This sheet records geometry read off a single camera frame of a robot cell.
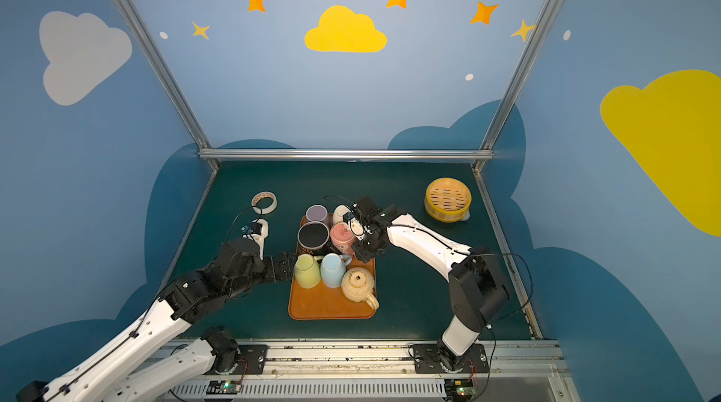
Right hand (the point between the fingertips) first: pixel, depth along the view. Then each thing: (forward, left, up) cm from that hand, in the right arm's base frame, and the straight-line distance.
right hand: (368, 247), depth 86 cm
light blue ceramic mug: (-8, +10, +1) cm, 13 cm away
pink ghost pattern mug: (+2, +8, +2) cm, 8 cm away
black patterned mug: (+2, +18, +1) cm, 18 cm away
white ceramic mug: (+12, +11, +1) cm, 16 cm away
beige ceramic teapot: (-12, +3, 0) cm, 12 cm away
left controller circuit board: (-38, +35, -8) cm, 52 cm away
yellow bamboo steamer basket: (+24, -28, -4) cm, 37 cm away
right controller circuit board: (-34, -26, -10) cm, 44 cm away
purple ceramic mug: (+12, +18, -1) cm, 22 cm away
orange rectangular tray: (-15, +12, -9) cm, 21 cm away
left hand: (-9, +21, +9) cm, 25 cm away
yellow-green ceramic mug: (-9, +17, +1) cm, 20 cm away
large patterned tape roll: (+17, +41, -8) cm, 45 cm away
